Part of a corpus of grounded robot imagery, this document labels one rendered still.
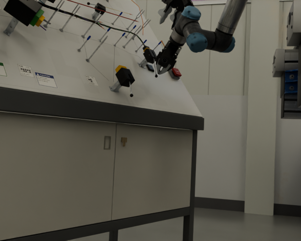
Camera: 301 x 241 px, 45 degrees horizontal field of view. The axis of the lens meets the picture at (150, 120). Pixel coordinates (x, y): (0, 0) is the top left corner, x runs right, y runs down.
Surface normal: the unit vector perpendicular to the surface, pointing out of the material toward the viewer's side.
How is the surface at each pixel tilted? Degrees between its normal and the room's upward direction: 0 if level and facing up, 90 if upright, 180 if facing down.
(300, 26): 90
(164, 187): 90
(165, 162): 90
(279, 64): 90
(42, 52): 54
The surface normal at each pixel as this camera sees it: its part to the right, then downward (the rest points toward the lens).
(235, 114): -0.25, -0.07
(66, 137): 0.75, 0.00
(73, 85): 0.63, -0.59
